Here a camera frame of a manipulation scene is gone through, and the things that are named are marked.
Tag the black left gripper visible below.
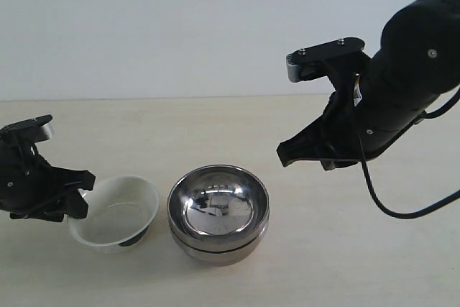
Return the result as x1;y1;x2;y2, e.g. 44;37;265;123
1;134;96;221

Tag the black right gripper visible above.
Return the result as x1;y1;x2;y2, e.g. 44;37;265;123
276;62;438;171

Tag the white ceramic bowl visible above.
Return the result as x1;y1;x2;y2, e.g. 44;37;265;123
67;175;160;254

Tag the ribbed stainless steel bowl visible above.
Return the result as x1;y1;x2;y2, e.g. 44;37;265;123
167;164;270;246

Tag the plain stainless steel bowl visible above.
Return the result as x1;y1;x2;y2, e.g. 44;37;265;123
170;224;269;267

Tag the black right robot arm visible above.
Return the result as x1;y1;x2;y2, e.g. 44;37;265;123
277;0;459;170

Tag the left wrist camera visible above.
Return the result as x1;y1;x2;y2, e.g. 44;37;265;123
1;114;54;143

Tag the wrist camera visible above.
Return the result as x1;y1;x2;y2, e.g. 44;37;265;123
1;114;54;143
286;37;370;88

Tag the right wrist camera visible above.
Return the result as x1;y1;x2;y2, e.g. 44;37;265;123
286;37;370;88

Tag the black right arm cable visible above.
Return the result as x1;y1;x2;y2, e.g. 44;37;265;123
359;86;460;220

